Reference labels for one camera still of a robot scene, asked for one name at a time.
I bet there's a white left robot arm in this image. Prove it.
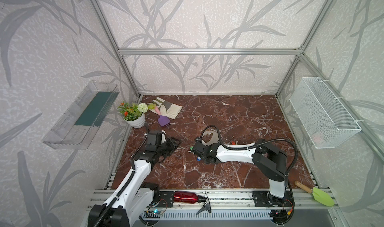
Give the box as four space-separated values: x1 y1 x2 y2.
87 131 181 227

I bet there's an artificial green plant with flowers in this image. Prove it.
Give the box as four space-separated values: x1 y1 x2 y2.
118 102 155 121

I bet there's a white wire mesh basket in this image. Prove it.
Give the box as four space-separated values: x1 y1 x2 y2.
290 77 362 149

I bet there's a clear plastic wall tray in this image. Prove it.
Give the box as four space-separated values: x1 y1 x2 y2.
42 80 120 150

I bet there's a white ribbed plant pot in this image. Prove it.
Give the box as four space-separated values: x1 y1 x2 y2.
125 114 146 129

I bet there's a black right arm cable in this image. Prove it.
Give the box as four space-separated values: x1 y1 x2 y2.
199 124 299 175

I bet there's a bunch of coloured keys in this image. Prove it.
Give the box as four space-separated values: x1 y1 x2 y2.
190 146 201 162

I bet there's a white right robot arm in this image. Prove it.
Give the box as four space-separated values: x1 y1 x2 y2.
191 139 288 199

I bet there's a beige and grey garden glove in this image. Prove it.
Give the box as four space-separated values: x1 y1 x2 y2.
150 97 182 120

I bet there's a purple trowel pink handle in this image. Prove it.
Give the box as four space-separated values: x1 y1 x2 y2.
155 106 171 127

